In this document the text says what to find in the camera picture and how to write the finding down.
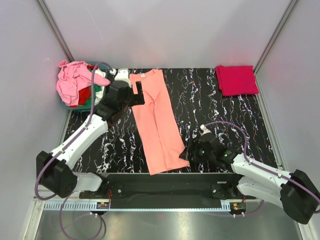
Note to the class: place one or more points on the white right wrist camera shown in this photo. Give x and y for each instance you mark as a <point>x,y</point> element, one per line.
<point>204,130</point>

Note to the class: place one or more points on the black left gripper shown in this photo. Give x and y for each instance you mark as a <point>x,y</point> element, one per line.
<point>137,99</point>

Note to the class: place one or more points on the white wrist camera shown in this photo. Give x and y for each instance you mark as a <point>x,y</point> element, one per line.
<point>204,130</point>
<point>122,74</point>

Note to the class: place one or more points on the green garment in basket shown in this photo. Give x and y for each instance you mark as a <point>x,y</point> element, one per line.
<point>88,101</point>

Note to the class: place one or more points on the corner aluminium post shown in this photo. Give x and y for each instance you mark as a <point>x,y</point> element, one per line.
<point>55,29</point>
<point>276,33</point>

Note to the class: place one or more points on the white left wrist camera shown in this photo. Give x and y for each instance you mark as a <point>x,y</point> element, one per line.
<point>122,74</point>

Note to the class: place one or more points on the light pink t-shirt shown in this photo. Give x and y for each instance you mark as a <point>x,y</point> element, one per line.
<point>72,82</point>

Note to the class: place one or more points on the folded magenta t-shirt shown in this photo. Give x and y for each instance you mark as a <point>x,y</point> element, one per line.
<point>236,80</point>

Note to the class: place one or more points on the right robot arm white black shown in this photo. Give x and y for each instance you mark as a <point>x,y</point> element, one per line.
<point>293,192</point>

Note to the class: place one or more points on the red garment in basket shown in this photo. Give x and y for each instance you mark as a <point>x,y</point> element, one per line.
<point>85,93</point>

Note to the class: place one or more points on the salmon orange t-shirt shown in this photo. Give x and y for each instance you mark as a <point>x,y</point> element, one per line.
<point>156,124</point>

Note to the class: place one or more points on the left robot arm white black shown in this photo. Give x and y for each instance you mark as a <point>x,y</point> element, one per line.
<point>55,169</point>

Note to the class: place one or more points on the aluminium frame rail front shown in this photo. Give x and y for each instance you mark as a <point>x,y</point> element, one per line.
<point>146,203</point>

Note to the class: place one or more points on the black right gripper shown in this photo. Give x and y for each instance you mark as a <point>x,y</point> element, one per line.
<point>194,145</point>

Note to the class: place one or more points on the right corner aluminium post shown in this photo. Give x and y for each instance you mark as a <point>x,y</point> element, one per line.
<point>276,33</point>

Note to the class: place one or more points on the teal laundry basket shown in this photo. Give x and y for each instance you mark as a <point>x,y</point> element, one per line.
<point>102,65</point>

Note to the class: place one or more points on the left corner aluminium post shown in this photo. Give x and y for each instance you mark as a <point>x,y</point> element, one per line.
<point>55,29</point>

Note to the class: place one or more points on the white garment in basket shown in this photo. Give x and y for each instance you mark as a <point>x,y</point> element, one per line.
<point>100,73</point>

